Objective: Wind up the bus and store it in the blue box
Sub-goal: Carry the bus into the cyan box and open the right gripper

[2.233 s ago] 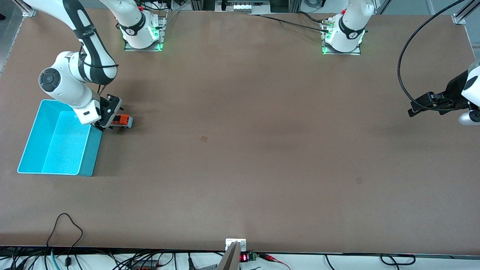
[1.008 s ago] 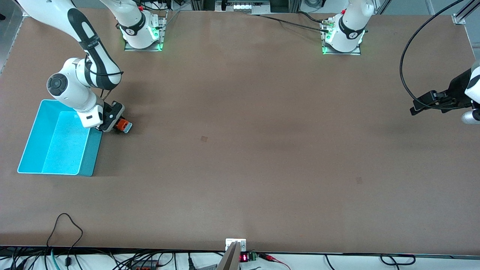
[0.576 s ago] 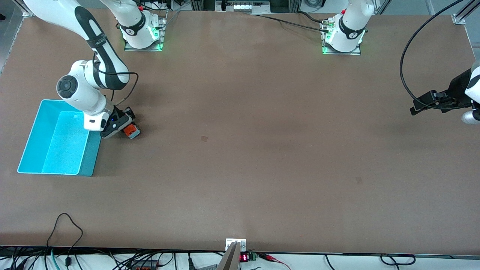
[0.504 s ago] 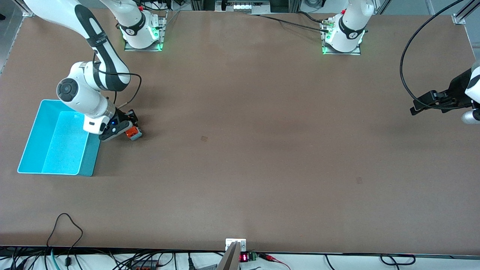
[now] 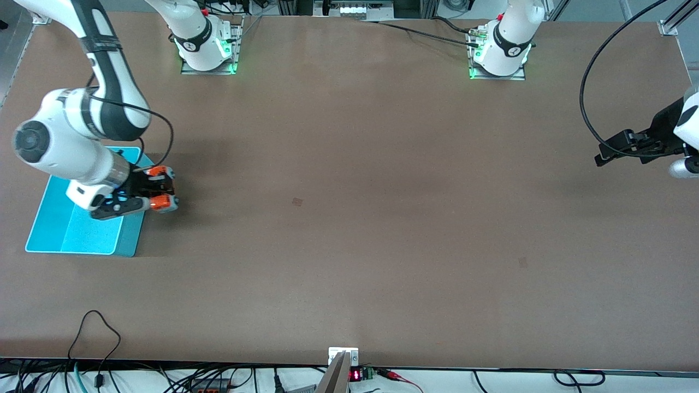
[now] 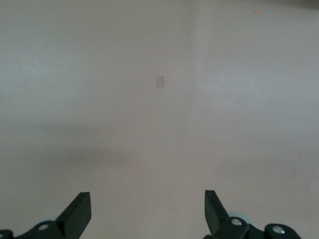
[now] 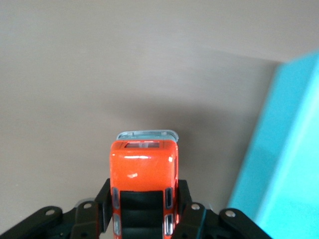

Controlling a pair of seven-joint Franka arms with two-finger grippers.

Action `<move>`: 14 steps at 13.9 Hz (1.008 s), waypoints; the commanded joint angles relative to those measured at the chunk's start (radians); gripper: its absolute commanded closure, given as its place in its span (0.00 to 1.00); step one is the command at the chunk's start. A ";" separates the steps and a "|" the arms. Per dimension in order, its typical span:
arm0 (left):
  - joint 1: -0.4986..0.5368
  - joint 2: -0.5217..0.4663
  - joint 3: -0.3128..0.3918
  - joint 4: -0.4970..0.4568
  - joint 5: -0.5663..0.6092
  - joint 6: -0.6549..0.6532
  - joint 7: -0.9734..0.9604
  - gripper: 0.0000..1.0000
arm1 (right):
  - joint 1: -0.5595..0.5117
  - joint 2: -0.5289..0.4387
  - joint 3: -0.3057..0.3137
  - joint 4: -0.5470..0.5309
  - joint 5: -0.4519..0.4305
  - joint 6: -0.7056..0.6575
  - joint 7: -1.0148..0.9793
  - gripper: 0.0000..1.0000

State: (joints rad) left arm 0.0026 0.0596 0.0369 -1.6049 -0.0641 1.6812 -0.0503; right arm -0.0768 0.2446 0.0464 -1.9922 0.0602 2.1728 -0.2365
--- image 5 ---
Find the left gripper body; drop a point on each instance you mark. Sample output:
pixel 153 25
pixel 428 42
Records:
pixel 664 124

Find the orange toy bus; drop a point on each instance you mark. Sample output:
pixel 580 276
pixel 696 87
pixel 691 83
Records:
pixel 164 203

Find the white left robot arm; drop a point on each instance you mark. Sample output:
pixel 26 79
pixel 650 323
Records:
pixel 508 43

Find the blue plastic box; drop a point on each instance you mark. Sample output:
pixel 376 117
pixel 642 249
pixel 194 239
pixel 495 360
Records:
pixel 82 234

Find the grey metal side panel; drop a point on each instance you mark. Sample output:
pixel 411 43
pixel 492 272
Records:
pixel 8 54

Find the white lit rack device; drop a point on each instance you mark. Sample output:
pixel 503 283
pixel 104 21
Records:
pixel 357 8

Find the red digit display module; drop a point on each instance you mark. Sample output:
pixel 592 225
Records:
pixel 356 375

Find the red clip lead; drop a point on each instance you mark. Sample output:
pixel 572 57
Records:
pixel 396 375

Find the aluminium frame corner bracket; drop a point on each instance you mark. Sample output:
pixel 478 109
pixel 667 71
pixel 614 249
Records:
pixel 39 21
pixel 669 27

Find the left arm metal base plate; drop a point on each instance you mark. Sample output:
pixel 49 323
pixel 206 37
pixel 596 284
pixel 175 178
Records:
pixel 516 76

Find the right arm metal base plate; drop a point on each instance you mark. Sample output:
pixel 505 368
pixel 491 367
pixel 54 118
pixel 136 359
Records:
pixel 237 43

